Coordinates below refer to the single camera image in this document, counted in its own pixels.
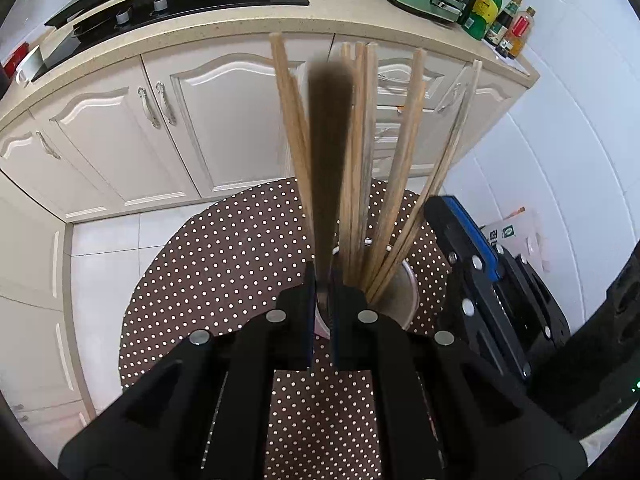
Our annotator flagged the green bottle yellow cap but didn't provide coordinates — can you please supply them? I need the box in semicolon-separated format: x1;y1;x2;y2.
470;0;503;41

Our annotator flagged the white printed cardboard box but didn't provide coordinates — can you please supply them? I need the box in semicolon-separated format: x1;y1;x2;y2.
480;206;551;273

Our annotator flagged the cream cabinet drawer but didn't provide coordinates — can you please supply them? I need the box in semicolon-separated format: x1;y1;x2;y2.
372;105;451;151
375;55;468;106

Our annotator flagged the pink cylindrical holder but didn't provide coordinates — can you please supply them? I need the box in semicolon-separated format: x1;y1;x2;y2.
314;245;420;341

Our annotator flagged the red container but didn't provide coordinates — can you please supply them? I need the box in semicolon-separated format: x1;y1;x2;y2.
2;42;28;78

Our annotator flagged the dark sauce bottle green label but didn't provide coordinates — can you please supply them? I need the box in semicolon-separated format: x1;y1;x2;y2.
487;0;521;48

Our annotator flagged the amber bottle red label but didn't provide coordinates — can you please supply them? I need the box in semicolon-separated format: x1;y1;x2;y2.
502;7;536;58

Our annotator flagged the bundle of wooden chopsticks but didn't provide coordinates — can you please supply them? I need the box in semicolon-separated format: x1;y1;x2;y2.
269;31;483;306

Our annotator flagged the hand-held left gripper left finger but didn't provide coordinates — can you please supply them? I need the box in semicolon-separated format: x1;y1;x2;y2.
57;260;318;480

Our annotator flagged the cream base cabinet door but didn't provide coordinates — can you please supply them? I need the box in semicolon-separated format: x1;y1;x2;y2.
0;119;68;221
425;77;528;181
47;85;203;211
169;55;313;198
0;175;73;311
0;300;96;428

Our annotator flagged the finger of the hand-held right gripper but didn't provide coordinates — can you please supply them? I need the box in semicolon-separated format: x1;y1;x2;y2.
425;197;531;383
442;195;571;361

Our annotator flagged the brown polka dot tablecloth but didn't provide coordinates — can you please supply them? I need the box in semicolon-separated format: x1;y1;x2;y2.
119;176;453;480

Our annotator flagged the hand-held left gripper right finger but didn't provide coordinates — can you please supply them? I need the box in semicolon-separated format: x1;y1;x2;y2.
331;280;588;480

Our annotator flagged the white mug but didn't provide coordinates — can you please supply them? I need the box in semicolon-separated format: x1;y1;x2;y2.
14;45;43;83

